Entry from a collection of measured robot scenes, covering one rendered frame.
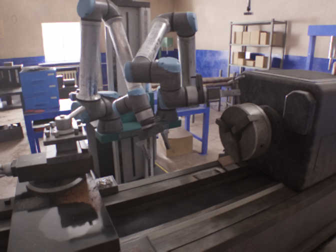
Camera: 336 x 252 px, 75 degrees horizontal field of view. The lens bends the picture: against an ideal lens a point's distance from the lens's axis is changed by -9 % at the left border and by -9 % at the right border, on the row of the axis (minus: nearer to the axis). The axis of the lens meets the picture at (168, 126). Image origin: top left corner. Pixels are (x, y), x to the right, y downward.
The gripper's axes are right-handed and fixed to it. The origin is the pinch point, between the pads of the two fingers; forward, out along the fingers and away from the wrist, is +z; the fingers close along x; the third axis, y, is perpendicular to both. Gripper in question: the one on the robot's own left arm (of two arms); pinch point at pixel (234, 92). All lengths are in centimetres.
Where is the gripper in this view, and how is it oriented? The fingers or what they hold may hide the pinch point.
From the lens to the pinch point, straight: 111.1
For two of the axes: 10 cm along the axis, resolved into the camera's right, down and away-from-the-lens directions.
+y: 0.9, 9.9, 0.4
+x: 0.4, 0.4, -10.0
